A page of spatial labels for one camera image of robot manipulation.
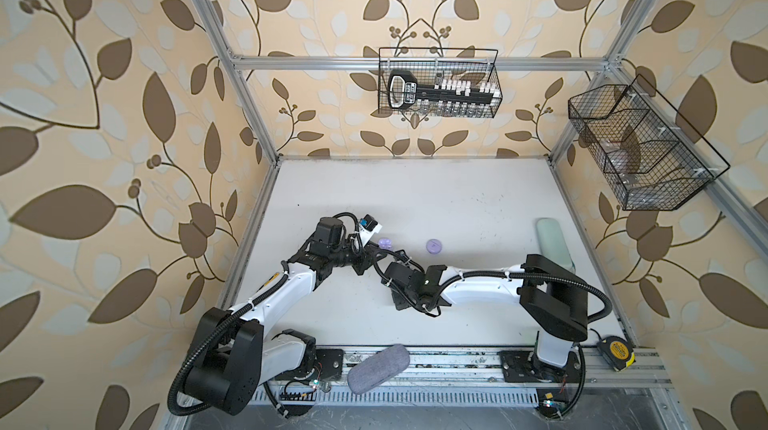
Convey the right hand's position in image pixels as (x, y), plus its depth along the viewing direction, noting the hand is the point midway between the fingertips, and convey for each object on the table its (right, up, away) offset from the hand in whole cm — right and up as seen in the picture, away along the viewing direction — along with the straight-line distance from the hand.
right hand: (399, 297), depth 85 cm
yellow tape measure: (+54, -9, -11) cm, 56 cm away
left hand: (-4, +15, -3) cm, 16 cm away
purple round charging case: (-4, +16, -2) cm, 17 cm away
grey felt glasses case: (-5, -12, -14) cm, 19 cm away
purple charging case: (+11, +13, +9) cm, 19 cm away
